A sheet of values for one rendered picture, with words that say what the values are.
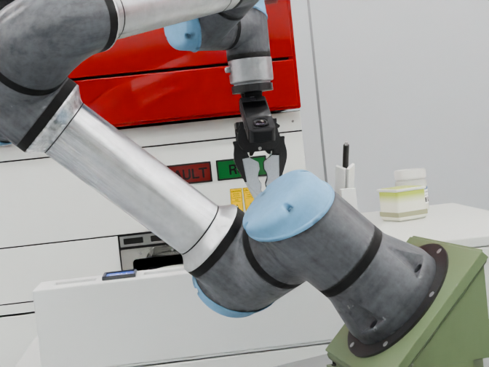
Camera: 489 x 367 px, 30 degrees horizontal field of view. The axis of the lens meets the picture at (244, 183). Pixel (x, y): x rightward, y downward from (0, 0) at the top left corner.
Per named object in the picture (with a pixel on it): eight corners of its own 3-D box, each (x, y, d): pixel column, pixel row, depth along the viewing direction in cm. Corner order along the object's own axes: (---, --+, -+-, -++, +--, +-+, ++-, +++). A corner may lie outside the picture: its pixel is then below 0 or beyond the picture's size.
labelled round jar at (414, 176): (394, 212, 209) (390, 170, 209) (424, 208, 210) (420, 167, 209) (402, 214, 202) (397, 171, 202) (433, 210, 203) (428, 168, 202)
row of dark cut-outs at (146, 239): (120, 247, 212) (119, 237, 212) (307, 226, 215) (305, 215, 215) (120, 247, 211) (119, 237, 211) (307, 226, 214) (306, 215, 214)
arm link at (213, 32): (189, -21, 141) (241, -19, 149) (153, 21, 149) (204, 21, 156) (208, 21, 139) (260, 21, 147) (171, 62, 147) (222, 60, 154)
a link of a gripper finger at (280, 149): (288, 177, 156) (283, 126, 156) (289, 177, 155) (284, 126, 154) (261, 180, 156) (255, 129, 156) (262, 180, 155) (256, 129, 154)
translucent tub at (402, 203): (379, 221, 194) (376, 188, 193) (408, 215, 197) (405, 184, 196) (399, 222, 187) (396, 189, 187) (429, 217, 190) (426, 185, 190)
